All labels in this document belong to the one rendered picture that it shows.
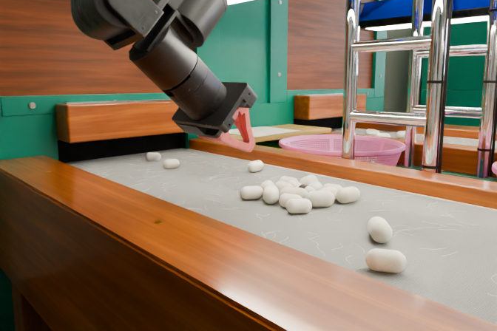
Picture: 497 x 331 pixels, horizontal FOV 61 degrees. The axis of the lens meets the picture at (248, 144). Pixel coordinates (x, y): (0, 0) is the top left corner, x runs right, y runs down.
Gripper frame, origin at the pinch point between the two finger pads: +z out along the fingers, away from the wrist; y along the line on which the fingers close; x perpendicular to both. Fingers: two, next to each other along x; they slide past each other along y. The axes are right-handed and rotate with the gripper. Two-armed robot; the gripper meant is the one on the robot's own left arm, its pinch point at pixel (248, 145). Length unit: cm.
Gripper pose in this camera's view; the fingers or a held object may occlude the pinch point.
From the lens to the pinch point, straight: 57.4
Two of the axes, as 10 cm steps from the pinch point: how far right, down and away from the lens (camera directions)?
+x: -4.9, 8.1, -3.2
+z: 5.5, 5.7, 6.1
